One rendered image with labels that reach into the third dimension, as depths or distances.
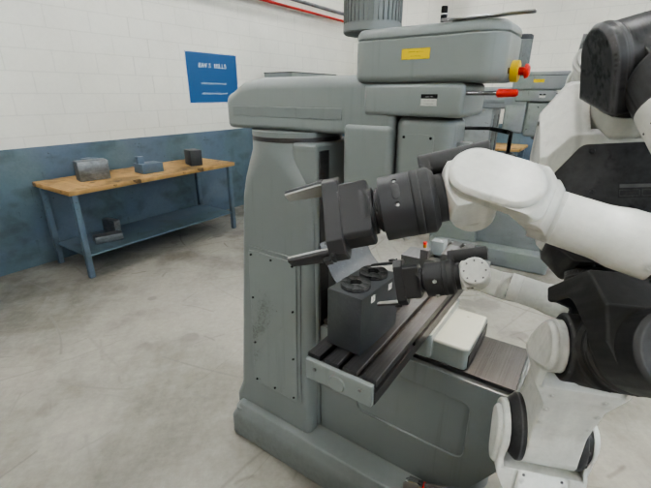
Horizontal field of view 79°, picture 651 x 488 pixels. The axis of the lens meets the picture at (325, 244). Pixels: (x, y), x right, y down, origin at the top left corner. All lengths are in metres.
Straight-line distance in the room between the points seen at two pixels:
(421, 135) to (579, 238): 0.90
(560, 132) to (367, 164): 0.80
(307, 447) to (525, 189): 1.73
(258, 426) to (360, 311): 1.22
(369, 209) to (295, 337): 1.31
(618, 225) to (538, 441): 0.59
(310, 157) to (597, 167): 1.01
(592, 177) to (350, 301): 0.67
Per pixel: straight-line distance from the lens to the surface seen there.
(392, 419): 1.83
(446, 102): 1.31
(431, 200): 0.51
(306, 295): 1.67
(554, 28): 7.98
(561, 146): 0.74
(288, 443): 2.12
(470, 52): 1.29
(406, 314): 1.43
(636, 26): 0.68
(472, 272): 0.99
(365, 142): 1.42
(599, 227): 0.53
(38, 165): 5.01
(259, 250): 1.76
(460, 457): 1.78
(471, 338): 1.57
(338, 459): 1.98
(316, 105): 1.54
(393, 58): 1.37
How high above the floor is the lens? 1.70
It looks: 21 degrees down
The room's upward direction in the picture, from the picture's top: straight up
